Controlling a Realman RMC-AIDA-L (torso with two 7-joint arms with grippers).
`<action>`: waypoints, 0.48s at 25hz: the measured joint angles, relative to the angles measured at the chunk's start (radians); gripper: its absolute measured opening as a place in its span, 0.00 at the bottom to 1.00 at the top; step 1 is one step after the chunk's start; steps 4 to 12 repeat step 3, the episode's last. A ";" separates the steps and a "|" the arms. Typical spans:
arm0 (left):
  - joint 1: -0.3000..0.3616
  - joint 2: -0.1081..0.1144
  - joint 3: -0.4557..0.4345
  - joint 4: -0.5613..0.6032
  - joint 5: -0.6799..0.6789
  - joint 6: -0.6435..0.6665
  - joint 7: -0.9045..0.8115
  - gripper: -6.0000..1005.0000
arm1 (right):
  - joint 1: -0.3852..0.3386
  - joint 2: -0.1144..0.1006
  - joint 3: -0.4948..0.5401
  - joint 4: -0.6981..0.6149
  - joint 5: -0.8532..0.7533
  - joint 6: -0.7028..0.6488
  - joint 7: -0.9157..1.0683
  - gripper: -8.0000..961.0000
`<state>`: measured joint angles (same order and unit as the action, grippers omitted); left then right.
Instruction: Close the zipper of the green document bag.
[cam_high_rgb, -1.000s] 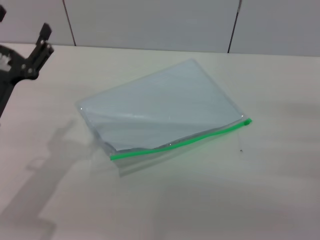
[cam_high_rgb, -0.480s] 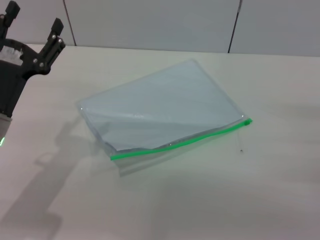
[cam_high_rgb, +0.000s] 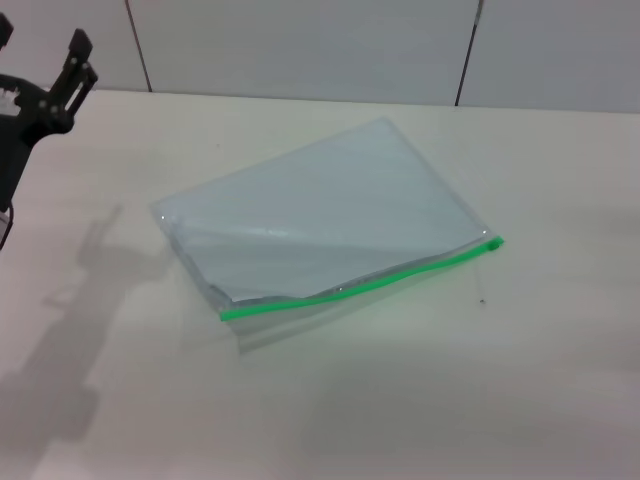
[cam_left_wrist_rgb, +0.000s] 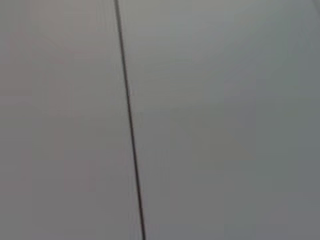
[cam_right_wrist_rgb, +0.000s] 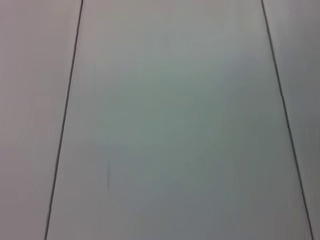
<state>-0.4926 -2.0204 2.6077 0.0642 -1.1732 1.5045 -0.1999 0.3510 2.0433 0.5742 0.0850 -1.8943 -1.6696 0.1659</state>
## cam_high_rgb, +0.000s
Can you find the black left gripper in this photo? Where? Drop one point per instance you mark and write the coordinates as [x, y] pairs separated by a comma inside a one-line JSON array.
[[20, 135]]

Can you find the clear green-zip document bag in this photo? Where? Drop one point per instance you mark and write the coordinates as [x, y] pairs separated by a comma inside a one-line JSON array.
[[340, 210]]

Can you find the green zipper slider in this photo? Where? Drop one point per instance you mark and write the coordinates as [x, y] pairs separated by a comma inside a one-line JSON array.
[[494, 245]]

